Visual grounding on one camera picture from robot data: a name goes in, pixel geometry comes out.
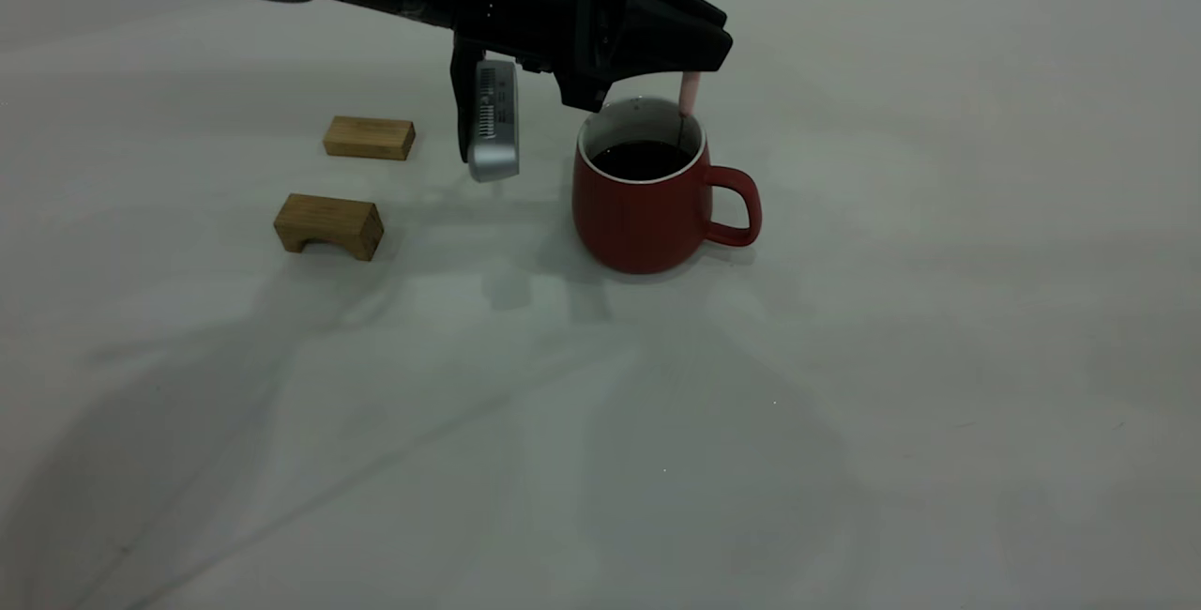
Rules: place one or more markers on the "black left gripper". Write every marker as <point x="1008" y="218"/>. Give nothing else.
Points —
<point x="638" y="19"/>

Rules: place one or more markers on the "dark coffee liquid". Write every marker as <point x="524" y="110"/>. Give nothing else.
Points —
<point x="642" y="160"/>

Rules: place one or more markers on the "flat rectangular wooden block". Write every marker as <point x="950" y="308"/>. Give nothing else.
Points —
<point x="369" y="138"/>

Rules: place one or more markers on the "red ceramic mug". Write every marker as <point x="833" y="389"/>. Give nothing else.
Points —
<point x="643" y="225"/>

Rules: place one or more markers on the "arched wooden block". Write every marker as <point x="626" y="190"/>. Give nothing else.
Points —
<point x="328" y="223"/>

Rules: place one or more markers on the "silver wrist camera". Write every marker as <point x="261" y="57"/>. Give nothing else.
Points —
<point x="494" y="122"/>

